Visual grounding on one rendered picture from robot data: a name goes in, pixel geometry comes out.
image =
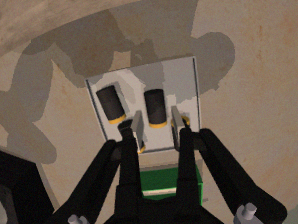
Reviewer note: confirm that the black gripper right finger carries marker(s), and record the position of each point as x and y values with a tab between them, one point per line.
246	201

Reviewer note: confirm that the black battery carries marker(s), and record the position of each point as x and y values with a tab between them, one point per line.
127	124
174	135
111	104
155	107

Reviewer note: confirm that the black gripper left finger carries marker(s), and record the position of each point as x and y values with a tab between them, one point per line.
86	201

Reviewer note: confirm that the green open-top box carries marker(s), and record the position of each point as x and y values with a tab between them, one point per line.
164	178

